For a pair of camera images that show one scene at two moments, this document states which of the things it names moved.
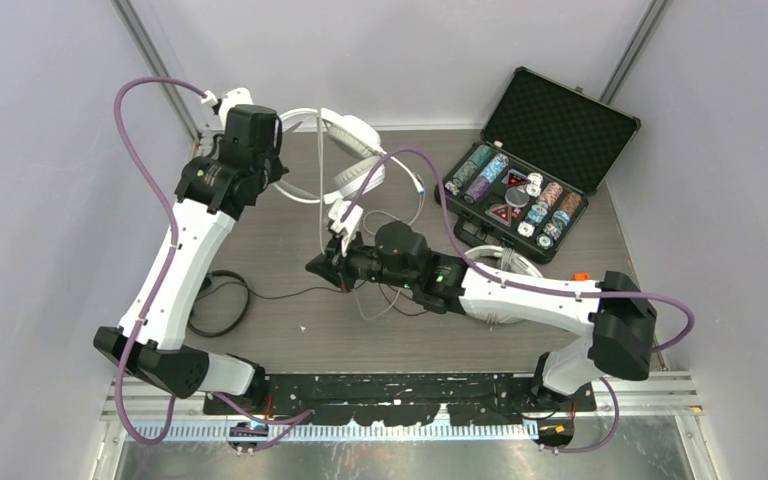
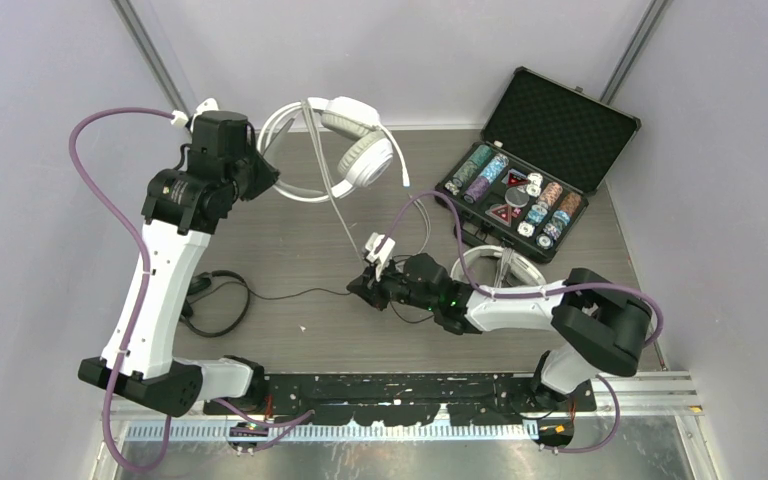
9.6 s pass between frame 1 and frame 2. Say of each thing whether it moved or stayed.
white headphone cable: moved
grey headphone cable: stayed
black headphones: stayed
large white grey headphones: stayed
